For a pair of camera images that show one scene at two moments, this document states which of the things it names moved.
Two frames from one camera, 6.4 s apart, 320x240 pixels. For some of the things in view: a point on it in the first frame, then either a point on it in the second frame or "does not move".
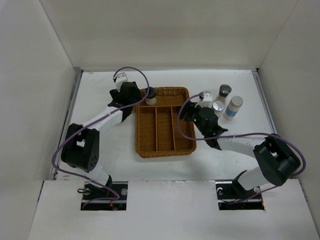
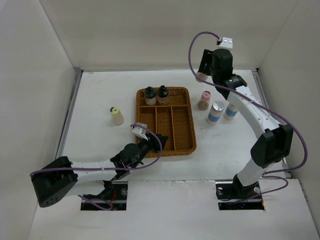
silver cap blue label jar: (218, 107) does not move
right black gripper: (189, 107) -> (207, 57)
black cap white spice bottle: (151, 99) does not move
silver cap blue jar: (233, 107) does not move
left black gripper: (115, 93) -> (153, 143)
